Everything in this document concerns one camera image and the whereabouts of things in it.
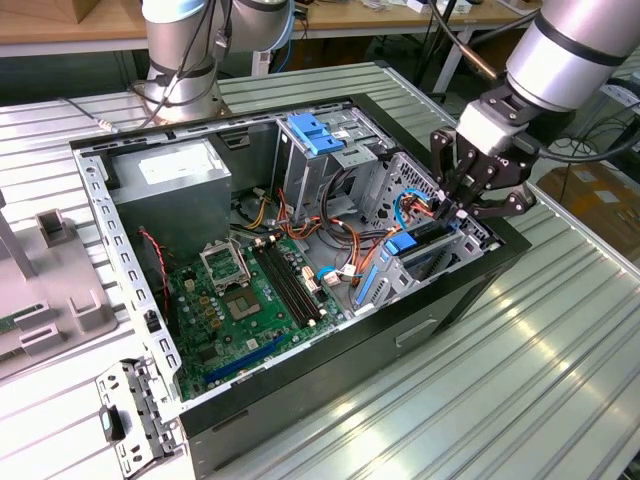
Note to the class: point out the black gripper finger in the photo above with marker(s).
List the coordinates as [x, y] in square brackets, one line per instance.
[505, 205]
[447, 155]

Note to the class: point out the hard disk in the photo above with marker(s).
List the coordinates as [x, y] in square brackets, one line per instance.
[400, 244]

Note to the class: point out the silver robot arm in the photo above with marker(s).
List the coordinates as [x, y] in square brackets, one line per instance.
[560, 60]

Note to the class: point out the perforated metal disk bay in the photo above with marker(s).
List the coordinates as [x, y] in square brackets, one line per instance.
[402, 280]

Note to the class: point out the brown cardboard box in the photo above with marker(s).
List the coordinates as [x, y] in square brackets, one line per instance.
[600, 220]

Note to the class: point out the black tripod stand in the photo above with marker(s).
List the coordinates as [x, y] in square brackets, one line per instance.
[434, 45]

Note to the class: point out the blue plastic drive latch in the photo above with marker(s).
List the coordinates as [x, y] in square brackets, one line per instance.
[312, 135]

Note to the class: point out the grey metal drive cage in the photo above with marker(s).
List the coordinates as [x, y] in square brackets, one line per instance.
[305, 175]

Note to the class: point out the metal slat side table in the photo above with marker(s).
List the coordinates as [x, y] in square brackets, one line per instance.
[625, 95]

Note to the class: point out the black RAM slot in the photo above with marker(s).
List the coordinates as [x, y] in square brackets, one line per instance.
[281, 286]
[294, 280]

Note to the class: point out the black open PC case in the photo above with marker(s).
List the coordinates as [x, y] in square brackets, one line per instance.
[350, 380]

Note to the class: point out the green motherboard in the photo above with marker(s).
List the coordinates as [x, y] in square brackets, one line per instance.
[270, 330]

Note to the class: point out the CPU socket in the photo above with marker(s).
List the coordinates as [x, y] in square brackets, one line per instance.
[242, 304]

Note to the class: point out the grey power supply box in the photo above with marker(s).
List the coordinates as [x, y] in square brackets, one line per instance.
[170, 200]

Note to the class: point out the blue expansion slot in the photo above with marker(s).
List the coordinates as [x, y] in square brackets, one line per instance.
[240, 365]

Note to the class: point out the grey parts rack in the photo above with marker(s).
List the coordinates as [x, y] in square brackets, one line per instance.
[55, 270]

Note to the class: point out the green RAM stick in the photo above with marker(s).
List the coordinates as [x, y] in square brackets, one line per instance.
[7, 324]

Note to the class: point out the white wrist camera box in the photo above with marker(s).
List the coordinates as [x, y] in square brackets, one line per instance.
[492, 130]

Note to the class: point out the wooden desk white frame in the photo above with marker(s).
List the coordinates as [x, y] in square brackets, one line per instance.
[400, 17]

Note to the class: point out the brown square base plate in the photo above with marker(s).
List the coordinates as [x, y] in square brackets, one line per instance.
[151, 118]

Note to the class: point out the metal expansion slot bracket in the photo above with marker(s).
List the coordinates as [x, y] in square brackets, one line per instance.
[150, 415]

